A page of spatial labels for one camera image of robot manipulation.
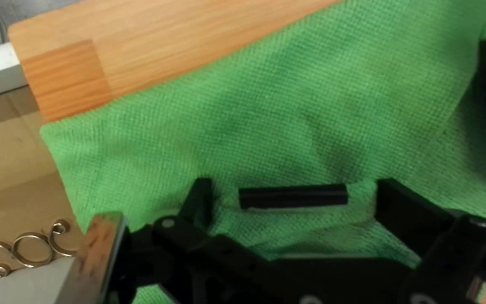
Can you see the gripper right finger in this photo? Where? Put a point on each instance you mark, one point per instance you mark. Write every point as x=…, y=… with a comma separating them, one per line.
x=445, y=245

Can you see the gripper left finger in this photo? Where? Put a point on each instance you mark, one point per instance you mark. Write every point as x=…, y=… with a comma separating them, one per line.
x=171, y=249

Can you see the green towel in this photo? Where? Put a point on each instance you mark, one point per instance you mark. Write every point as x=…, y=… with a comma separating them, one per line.
x=293, y=118

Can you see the shiny metal bar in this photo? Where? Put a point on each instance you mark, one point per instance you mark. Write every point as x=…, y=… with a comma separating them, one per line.
x=95, y=257

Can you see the black cylindrical bar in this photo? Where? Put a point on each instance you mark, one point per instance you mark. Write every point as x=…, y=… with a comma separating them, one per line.
x=293, y=196

